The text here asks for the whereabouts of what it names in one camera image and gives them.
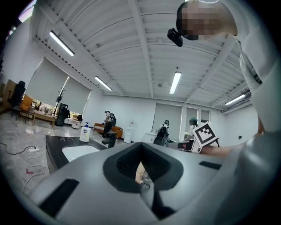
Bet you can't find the white soap pump bottle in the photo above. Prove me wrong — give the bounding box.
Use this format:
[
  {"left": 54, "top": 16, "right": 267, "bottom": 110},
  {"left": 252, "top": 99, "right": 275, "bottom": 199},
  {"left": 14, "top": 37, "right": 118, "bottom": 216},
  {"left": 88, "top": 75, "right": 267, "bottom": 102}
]
[{"left": 79, "top": 121, "right": 92, "bottom": 143}]

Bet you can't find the wooden coffee table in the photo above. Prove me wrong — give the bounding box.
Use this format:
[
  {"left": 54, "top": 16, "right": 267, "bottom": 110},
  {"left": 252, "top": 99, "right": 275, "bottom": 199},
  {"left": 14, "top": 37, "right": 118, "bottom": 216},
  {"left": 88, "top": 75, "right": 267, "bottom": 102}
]
[{"left": 32, "top": 109, "right": 57, "bottom": 127}]

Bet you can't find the black standing unit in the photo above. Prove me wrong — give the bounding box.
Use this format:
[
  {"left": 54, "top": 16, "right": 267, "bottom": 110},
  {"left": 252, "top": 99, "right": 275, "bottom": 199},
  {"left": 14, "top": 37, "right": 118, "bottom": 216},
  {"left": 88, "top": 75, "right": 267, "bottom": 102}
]
[{"left": 56, "top": 102, "right": 70, "bottom": 127}]

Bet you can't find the person's white shirt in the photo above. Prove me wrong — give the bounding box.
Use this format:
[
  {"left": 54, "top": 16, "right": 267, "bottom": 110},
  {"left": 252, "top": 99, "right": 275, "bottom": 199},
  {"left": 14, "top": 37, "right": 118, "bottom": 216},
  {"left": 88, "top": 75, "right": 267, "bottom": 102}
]
[{"left": 216, "top": 0, "right": 281, "bottom": 225}]

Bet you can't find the black coat rack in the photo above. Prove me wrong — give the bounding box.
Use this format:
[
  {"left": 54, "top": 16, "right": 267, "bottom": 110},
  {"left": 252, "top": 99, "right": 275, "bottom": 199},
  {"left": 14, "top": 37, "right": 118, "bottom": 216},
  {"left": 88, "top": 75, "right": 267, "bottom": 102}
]
[{"left": 54, "top": 87, "right": 68, "bottom": 117}]

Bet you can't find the white cabinet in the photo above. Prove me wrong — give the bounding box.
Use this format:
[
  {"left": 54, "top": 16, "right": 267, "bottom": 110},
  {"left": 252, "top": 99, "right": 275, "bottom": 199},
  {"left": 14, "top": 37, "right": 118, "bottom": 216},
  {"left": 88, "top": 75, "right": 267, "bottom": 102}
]
[{"left": 140, "top": 131, "right": 159, "bottom": 143}]

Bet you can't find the ceiling tube light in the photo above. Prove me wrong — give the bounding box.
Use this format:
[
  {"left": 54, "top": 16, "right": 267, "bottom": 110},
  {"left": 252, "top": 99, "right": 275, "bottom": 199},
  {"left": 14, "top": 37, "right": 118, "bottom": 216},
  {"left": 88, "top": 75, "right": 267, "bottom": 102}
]
[
  {"left": 225, "top": 94, "right": 246, "bottom": 105},
  {"left": 49, "top": 30, "right": 75, "bottom": 57},
  {"left": 169, "top": 71, "right": 182, "bottom": 94},
  {"left": 94, "top": 76, "right": 113, "bottom": 91},
  {"left": 18, "top": 5, "right": 36, "bottom": 22}
]

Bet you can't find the person's left forearm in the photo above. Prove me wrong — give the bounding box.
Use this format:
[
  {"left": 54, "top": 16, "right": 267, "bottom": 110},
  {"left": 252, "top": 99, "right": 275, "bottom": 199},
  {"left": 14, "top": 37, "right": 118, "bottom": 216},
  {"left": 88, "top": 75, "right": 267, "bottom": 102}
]
[{"left": 256, "top": 112, "right": 266, "bottom": 135}]

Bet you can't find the beige sponge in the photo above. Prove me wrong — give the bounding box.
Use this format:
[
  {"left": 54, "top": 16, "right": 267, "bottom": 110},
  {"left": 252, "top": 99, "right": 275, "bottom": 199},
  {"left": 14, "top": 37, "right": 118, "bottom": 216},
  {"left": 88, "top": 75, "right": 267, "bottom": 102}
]
[{"left": 135, "top": 161, "right": 144, "bottom": 184}]

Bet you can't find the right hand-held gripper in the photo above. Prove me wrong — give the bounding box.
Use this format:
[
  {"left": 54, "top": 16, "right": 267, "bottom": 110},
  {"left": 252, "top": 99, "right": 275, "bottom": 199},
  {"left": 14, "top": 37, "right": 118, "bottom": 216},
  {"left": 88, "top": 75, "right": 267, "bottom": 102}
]
[{"left": 177, "top": 121, "right": 220, "bottom": 154}]

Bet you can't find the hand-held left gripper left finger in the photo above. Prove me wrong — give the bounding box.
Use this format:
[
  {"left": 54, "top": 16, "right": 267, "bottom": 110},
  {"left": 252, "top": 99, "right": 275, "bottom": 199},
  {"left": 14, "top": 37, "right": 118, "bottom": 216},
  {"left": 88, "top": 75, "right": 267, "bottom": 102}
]
[{"left": 28, "top": 142, "right": 160, "bottom": 225}]

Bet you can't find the person's head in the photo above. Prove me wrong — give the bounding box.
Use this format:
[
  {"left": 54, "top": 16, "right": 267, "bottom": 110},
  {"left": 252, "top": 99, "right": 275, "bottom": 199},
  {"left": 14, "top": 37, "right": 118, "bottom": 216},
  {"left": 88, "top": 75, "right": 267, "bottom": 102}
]
[{"left": 176, "top": 0, "right": 239, "bottom": 41}]

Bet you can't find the clear glass mug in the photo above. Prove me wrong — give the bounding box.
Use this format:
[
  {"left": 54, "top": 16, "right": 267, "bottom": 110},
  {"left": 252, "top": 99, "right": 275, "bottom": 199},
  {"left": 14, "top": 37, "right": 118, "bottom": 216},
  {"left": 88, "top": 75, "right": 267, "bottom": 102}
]
[{"left": 139, "top": 175, "right": 154, "bottom": 211}]

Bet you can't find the black head camera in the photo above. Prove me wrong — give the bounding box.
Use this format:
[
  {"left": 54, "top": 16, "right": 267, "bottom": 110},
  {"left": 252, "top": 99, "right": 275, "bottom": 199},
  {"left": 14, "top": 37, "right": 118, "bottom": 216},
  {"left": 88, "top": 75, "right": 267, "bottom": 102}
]
[{"left": 167, "top": 28, "right": 184, "bottom": 47}]

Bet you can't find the black top vanity cabinet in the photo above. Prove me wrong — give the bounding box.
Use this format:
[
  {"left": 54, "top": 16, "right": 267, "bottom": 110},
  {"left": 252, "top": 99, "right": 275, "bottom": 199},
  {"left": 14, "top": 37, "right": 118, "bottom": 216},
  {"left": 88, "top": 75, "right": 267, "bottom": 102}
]
[{"left": 45, "top": 134, "right": 118, "bottom": 176}]

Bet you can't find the white cable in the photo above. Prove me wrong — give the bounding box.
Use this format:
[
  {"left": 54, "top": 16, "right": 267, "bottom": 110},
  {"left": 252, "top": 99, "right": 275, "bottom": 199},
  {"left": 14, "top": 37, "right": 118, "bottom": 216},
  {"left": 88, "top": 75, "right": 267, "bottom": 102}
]
[{"left": 22, "top": 150, "right": 48, "bottom": 194}]

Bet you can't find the black faucet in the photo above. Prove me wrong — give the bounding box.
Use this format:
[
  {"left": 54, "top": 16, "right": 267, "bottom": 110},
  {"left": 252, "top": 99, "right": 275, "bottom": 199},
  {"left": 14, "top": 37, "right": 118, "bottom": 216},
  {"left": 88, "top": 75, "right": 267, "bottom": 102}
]
[{"left": 102, "top": 131, "right": 118, "bottom": 148}]

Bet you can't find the yellow chair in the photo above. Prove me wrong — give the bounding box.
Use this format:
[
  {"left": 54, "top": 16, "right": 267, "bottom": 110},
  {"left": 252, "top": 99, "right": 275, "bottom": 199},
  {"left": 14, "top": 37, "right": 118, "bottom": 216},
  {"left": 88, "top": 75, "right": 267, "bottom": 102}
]
[{"left": 18, "top": 94, "right": 34, "bottom": 123}]

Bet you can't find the black office chair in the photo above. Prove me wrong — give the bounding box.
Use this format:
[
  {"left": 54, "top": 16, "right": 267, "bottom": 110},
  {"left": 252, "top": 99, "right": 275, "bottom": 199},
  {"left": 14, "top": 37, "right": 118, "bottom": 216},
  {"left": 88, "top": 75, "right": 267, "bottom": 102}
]
[{"left": 7, "top": 80, "right": 26, "bottom": 117}]

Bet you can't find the white sink basin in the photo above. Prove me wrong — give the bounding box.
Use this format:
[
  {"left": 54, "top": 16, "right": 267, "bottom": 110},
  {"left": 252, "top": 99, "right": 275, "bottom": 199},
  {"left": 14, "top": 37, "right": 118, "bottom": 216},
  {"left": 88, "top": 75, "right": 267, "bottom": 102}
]
[{"left": 61, "top": 145, "right": 101, "bottom": 163}]

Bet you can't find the black cable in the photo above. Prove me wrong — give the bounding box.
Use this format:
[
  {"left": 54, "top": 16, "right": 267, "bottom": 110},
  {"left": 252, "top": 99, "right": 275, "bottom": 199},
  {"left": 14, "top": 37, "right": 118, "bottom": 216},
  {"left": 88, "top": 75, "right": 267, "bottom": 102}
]
[{"left": 0, "top": 142, "right": 31, "bottom": 154}]

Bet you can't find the white water dispenser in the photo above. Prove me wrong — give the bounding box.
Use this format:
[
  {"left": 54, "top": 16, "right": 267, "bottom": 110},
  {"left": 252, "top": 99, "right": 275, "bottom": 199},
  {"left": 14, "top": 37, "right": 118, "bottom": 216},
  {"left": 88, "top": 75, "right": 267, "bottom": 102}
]
[{"left": 124, "top": 119, "right": 135, "bottom": 144}]

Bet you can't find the person's right forearm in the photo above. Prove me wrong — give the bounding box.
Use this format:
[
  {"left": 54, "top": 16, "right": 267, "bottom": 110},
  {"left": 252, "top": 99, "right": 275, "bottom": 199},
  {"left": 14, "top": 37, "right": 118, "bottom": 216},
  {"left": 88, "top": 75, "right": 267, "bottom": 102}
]
[{"left": 198, "top": 145, "right": 233, "bottom": 158}]

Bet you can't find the orange sofa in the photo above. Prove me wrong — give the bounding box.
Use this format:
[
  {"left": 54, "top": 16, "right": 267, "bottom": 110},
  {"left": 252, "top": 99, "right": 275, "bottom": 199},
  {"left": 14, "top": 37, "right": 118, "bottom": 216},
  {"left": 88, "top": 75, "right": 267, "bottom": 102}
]
[{"left": 94, "top": 122, "right": 123, "bottom": 138}]

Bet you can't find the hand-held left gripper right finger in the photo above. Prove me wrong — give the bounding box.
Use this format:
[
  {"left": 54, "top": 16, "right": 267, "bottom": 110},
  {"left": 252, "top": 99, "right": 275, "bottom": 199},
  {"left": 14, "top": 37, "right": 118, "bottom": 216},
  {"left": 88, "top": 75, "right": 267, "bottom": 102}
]
[{"left": 141, "top": 142, "right": 223, "bottom": 221}]

